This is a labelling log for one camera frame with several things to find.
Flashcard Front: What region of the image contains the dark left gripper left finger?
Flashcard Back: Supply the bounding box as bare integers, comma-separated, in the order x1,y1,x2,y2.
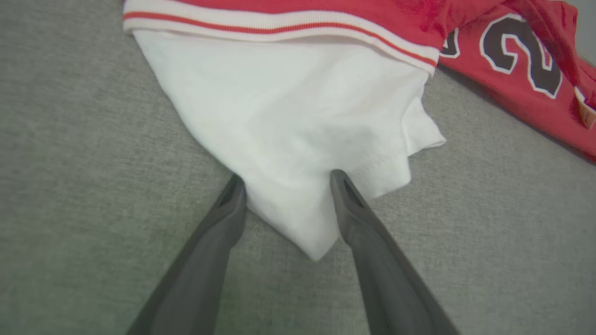
125,174,248,335

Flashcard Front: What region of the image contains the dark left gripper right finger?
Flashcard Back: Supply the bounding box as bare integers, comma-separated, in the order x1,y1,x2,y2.
330,169,462,335

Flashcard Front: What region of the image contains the red basketball jersey white trim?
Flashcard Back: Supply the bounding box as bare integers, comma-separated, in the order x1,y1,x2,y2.
122,0,596,262

